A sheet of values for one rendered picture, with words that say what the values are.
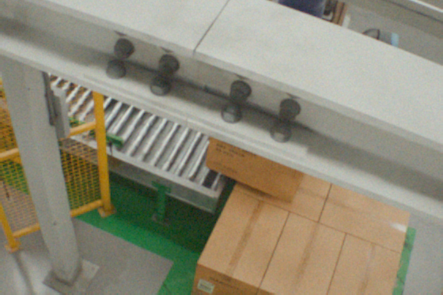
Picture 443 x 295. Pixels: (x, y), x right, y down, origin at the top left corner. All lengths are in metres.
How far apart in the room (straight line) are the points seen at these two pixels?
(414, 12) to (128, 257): 3.37
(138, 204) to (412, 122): 3.77
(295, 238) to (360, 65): 3.05
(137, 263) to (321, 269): 1.30
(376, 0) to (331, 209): 2.98
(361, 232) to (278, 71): 3.24
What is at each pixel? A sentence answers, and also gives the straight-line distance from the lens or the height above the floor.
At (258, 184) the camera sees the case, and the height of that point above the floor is 0.72.
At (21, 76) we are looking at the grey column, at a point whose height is 2.02.
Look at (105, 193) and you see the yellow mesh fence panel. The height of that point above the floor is 0.26.
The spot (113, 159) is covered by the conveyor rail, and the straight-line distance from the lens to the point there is 3.81.
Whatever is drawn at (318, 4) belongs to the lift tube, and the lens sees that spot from 2.72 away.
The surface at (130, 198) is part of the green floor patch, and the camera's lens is 4.29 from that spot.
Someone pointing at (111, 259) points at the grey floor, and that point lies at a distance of 4.03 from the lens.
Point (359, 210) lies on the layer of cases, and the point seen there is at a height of 0.54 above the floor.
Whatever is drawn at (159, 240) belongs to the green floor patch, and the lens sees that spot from 4.11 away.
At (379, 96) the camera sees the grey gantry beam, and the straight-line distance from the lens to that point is 0.58.
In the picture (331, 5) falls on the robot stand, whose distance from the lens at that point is 3.58.
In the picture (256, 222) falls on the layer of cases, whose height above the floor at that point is 0.54.
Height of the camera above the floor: 3.60
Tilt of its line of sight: 49 degrees down
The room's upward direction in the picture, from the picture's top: 10 degrees clockwise
